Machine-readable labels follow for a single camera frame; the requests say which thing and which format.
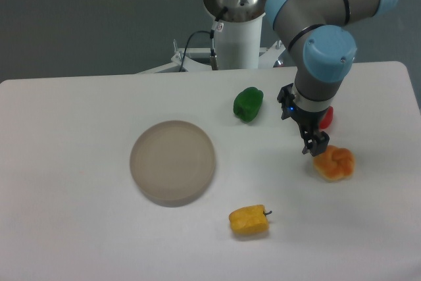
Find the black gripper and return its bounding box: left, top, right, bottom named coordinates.
left=277, top=84, right=331, bottom=157

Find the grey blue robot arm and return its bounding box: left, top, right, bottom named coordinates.
left=203, top=0, right=398, bottom=156

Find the red pepper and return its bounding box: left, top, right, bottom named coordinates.
left=319, top=106, right=334, bottom=130

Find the green pepper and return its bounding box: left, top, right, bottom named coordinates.
left=233, top=87, right=264, bottom=122

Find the yellow pepper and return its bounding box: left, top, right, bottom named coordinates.
left=228, top=205, right=272, bottom=236

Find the knotted bread roll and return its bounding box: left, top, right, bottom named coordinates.
left=313, top=145, right=356, bottom=182

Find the beige round plate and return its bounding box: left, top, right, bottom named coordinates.
left=130, top=120, right=216, bottom=207

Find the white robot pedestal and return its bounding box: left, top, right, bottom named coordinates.
left=203, top=0, right=266, bottom=70

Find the white metal base frame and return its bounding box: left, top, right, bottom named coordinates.
left=140, top=40, right=286, bottom=74

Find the black cable with connector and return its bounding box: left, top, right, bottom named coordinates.
left=179, top=6, right=230, bottom=73

